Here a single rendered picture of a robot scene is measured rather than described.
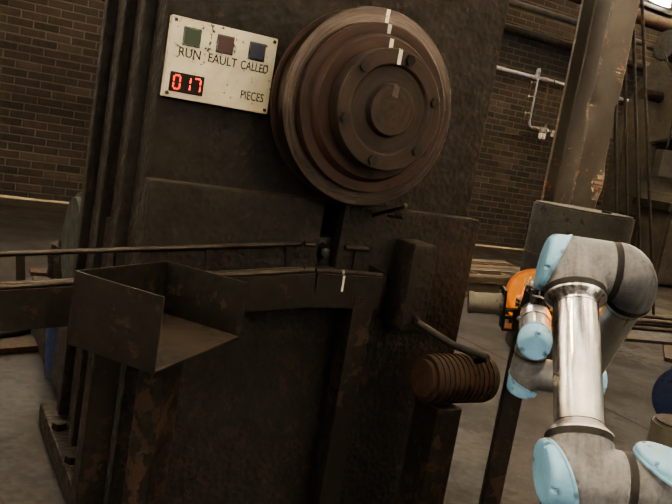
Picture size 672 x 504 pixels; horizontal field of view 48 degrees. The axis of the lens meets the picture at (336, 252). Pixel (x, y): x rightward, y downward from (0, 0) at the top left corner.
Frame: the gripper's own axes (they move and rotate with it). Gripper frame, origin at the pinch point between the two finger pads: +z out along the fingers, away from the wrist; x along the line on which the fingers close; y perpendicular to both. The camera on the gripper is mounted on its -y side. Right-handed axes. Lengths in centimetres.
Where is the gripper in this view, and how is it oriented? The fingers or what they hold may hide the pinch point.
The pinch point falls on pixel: (532, 291)
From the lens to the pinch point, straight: 210.5
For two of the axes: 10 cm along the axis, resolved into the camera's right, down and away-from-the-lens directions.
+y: 1.4, -9.1, -3.9
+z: 2.4, -3.5, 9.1
